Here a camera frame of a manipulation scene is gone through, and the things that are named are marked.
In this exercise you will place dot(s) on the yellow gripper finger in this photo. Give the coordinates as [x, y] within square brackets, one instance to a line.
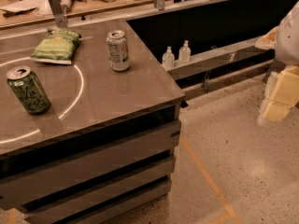
[281, 95]
[267, 41]

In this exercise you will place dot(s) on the white 7up soda can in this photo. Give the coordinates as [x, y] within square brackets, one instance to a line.
[118, 50]

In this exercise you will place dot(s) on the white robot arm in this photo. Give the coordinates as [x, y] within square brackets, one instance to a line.
[287, 39]

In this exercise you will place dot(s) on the green soda can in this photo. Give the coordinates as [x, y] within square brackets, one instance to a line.
[28, 89]

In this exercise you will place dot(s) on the right clear sanitizer bottle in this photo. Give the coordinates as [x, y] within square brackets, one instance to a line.
[184, 52]

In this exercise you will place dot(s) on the clear sanitizer bottle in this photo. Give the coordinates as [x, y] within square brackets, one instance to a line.
[168, 58]
[184, 52]

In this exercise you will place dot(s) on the left clear sanitizer bottle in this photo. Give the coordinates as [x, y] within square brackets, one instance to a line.
[168, 58]

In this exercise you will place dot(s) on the green chip bag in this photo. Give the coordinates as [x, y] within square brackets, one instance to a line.
[58, 47]

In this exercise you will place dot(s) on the white papers on desk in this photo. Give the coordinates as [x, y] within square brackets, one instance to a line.
[22, 5]

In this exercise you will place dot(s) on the grey metal bracket post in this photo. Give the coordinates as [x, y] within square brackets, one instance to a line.
[58, 14]

